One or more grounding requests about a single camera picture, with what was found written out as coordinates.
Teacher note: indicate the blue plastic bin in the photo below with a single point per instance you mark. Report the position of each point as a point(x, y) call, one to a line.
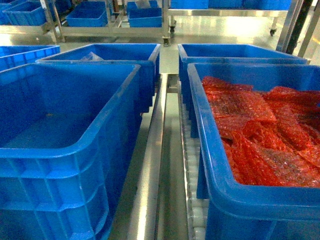
point(250, 212)
point(67, 135)
point(145, 55)
point(194, 53)

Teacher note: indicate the stainless steel shelf rack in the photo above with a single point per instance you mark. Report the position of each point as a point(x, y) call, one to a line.
point(159, 199)

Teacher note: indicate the red bubble wrap bags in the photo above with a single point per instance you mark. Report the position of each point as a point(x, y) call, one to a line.
point(270, 138)

